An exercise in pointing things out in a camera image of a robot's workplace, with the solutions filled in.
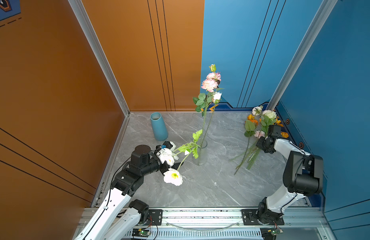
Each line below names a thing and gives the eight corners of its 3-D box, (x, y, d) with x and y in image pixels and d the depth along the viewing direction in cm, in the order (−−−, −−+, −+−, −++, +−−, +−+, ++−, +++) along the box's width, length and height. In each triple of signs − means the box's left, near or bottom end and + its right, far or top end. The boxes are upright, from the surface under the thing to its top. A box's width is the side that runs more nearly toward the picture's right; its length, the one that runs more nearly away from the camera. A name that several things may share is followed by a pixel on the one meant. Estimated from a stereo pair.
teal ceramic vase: (155, 140, 106) (149, 120, 89) (157, 132, 110) (151, 112, 94) (167, 140, 106) (162, 120, 89) (168, 132, 110) (164, 112, 94)
